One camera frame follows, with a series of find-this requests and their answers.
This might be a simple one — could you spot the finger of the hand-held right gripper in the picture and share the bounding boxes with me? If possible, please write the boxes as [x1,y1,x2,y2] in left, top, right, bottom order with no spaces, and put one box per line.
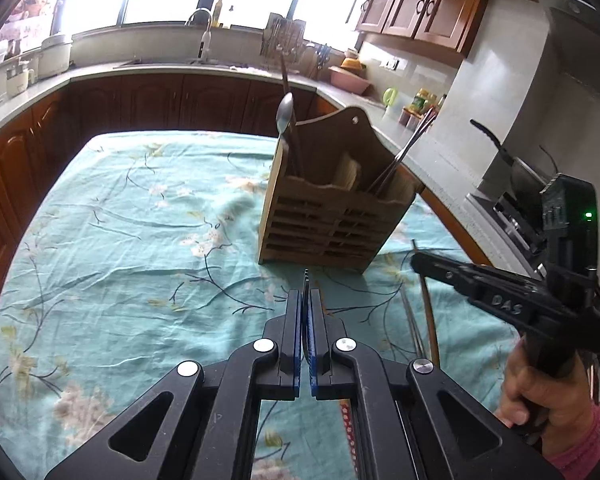
[411,252,548,293]
[452,282,543,328]

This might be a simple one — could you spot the chrome kitchen faucet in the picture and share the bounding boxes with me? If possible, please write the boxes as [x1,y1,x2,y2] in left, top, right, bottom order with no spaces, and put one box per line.
[185,8,213,63]

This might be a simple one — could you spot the small white kitchen appliance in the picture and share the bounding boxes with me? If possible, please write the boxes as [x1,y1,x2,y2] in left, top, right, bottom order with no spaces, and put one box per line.
[5,60,36,98]

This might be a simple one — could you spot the teal floral tablecloth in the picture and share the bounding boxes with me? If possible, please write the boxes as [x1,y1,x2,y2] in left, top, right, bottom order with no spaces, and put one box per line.
[0,130,523,480]

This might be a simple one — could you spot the gas stove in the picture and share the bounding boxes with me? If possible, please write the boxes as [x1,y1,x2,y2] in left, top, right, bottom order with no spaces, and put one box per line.
[467,190,551,276]

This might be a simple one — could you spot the pink plastic basin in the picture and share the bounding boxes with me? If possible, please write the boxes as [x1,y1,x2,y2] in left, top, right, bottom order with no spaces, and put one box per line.
[330,66,372,95]

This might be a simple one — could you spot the black wok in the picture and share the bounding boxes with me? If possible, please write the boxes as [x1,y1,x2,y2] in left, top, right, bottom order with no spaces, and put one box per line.
[470,119,556,211]

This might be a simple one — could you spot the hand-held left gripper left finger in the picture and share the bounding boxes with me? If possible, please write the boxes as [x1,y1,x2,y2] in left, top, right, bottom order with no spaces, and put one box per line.
[45,290,301,480]

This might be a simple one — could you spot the beach fruit print window blind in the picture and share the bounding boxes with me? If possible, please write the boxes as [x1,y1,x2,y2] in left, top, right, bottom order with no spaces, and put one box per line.
[0,0,66,41]

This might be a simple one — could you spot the group of seasoning jars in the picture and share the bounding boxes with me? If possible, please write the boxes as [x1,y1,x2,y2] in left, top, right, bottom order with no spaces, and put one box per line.
[402,89,448,128]

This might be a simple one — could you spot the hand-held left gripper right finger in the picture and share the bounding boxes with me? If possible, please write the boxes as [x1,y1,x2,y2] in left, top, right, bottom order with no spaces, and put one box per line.
[307,289,566,480]

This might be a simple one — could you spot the white electric cooker pot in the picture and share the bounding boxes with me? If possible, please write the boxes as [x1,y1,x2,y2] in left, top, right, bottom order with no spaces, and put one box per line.
[40,34,74,78]

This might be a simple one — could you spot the wooden utensil holder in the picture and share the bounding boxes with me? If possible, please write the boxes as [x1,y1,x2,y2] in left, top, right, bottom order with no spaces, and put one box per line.
[257,106,426,274]

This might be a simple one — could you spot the kitchen counter with wooden cabinets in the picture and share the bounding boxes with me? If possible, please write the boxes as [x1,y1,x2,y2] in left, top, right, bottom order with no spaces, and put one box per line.
[0,60,531,321]

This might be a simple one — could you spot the steel range hood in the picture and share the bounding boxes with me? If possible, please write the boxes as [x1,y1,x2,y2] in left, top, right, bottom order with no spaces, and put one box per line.
[527,0,600,61]

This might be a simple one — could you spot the wooden upper cabinets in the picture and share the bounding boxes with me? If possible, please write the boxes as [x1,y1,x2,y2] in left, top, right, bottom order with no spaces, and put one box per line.
[350,0,486,56]

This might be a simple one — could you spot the person's right hand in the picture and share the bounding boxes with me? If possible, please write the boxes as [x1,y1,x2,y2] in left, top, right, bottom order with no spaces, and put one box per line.
[495,340,600,441]

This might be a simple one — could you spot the metal spoon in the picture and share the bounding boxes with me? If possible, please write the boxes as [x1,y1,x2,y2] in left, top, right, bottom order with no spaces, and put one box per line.
[275,92,297,178]

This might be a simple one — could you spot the person's right forearm pink sleeve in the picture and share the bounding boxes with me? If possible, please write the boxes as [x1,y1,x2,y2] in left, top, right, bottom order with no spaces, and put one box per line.
[545,402,600,480]

